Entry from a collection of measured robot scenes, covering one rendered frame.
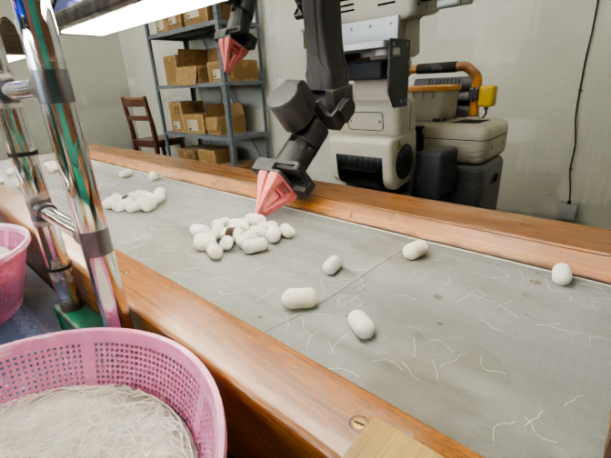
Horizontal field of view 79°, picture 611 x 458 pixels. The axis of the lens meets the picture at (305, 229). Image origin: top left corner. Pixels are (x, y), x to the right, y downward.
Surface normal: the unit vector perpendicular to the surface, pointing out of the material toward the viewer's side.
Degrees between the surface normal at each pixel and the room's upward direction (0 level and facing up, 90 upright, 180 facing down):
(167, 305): 0
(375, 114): 98
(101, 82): 90
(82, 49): 90
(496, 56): 91
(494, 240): 45
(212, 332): 0
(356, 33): 90
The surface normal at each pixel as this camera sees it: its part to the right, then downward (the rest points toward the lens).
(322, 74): -0.69, 0.44
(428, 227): -0.50, -0.44
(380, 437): -0.04, -0.93
